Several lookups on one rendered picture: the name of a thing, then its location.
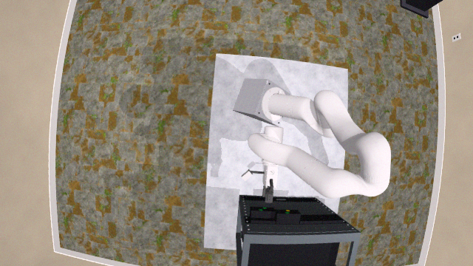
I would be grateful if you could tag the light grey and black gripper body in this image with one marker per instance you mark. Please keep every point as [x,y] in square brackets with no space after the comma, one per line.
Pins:
[271,172]

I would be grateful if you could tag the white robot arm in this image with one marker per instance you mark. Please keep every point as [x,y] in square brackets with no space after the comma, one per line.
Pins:
[372,148]

